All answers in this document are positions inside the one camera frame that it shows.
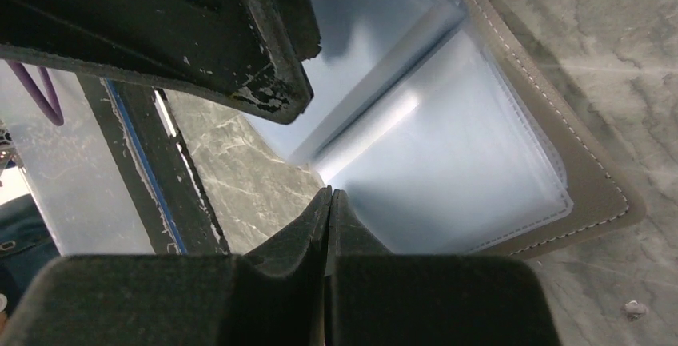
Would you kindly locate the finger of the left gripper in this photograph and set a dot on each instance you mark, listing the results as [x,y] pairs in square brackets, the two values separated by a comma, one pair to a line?
[234,52]
[301,24]

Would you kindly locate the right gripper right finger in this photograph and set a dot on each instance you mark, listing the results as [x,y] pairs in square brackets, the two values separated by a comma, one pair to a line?
[375,297]

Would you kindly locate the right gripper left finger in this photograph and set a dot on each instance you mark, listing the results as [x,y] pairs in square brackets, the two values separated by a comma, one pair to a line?
[271,295]

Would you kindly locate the grey leather card holder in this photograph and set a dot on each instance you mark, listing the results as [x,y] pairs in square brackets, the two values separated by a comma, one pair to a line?
[446,136]

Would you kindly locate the person in background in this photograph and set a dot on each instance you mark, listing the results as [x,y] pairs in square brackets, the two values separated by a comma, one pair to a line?
[26,247]

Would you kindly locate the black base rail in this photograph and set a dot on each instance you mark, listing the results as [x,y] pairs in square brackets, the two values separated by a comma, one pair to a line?
[156,168]

